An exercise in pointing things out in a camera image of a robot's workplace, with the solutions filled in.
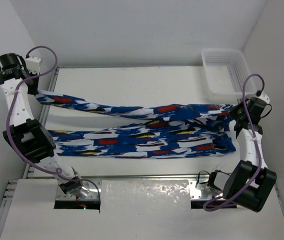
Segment blue white red patterned trousers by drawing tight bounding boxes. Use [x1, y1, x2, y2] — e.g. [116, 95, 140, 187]
[36, 90, 236, 159]

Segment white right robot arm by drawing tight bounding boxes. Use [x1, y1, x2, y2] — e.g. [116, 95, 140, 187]
[203, 94, 277, 213]

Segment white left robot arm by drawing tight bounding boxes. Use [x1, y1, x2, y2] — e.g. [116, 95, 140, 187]
[0, 53, 88, 198]

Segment white plastic mesh basket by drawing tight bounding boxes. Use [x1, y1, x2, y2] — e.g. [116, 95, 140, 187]
[201, 48, 251, 102]

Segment white front cover panel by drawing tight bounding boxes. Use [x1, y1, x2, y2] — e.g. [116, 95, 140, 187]
[1, 179, 284, 240]

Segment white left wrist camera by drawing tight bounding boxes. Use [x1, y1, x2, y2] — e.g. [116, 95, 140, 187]
[25, 56, 42, 75]

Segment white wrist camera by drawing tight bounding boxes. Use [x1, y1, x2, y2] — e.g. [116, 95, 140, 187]
[25, 56, 42, 75]
[258, 91, 270, 104]

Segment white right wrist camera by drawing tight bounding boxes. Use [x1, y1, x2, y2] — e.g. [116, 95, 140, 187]
[258, 91, 270, 104]

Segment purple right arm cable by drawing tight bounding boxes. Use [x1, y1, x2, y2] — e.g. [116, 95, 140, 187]
[203, 73, 266, 213]

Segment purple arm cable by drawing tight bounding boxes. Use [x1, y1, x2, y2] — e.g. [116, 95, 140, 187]
[203, 73, 266, 213]
[6, 45, 101, 202]

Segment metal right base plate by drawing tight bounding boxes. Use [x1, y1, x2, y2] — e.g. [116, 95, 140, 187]
[189, 180, 222, 201]

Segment metal base plate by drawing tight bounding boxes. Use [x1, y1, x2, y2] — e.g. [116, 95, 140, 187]
[189, 180, 222, 201]
[55, 181, 100, 201]

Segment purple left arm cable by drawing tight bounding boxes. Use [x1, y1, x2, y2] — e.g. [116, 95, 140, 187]
[6, 45, 101, 202]

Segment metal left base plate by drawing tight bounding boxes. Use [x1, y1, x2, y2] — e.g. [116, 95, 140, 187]
[55, 181, 100, 201]

